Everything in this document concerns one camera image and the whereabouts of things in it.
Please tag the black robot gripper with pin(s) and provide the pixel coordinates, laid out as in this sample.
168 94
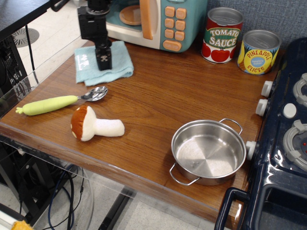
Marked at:
92 22

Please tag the light blue cloth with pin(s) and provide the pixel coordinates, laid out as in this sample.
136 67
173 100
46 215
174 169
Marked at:
93 69

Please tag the toy microwave cream and teal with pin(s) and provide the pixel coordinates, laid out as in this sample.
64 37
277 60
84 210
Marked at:
169 25

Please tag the plush mushroom toy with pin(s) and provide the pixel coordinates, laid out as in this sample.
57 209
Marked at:
85 125

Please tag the black desk at left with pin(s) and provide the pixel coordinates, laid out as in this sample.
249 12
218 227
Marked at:
15 14

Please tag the tomato sauce can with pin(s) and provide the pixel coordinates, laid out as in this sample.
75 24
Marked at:
221 34

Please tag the stainless steel pot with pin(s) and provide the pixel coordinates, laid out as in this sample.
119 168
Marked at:
206 152

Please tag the black table leg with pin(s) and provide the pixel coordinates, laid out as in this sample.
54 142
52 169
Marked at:
116 209

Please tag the pineapple slices can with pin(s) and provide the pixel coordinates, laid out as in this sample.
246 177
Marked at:
258 51

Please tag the white stove knob middle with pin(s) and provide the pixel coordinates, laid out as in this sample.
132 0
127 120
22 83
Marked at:
261 107

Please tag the white stove knob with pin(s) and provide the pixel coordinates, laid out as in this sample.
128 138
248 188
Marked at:
261 107
266 89
250 147

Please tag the white stove knob top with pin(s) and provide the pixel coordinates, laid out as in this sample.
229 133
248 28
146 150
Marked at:
266 89

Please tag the white stove knob bottom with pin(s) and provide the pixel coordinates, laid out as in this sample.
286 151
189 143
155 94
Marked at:
250 147

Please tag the yellow fuzzy object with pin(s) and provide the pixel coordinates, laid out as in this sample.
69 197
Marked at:
21 225

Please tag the dark blue toy stove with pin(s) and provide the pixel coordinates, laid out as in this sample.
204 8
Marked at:
276 198

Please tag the spoon with green handle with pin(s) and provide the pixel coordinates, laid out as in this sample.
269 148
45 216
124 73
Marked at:
56 103

